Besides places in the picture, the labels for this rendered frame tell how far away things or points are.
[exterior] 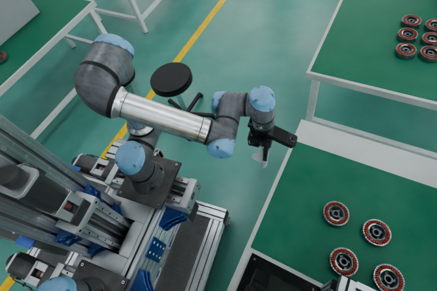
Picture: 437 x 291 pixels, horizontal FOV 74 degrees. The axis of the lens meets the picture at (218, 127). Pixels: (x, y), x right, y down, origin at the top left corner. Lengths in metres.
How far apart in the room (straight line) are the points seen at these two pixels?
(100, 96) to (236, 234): 1.65
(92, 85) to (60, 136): 2.46
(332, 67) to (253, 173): 1.00
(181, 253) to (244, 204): 0.59
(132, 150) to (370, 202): 1.10
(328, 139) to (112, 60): 1.20
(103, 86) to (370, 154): 1.33
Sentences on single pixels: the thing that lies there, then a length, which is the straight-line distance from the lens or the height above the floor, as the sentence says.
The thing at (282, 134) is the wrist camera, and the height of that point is 1.30.
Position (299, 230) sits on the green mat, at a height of 0.75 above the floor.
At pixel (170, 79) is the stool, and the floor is 0.56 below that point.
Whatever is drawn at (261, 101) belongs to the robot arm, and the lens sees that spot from 0.85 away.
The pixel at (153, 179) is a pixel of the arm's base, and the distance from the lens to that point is 1.26.
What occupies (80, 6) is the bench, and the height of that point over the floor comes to 0.75.
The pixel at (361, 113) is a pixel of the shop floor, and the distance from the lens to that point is 2.77.
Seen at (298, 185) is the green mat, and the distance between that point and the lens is 1.54.
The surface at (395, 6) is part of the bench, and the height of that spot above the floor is 0.75.
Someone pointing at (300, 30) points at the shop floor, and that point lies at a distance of 3.44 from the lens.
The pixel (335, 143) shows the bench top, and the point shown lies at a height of 0.75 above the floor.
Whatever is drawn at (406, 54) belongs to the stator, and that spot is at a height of 0.79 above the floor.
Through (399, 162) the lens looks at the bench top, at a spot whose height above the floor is 0.75.
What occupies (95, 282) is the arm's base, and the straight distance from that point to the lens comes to 1.26.
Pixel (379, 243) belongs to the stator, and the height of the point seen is 0.79.
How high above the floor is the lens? 2.17
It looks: 56 degrees down
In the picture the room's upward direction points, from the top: 16 degrees counter-clockwise
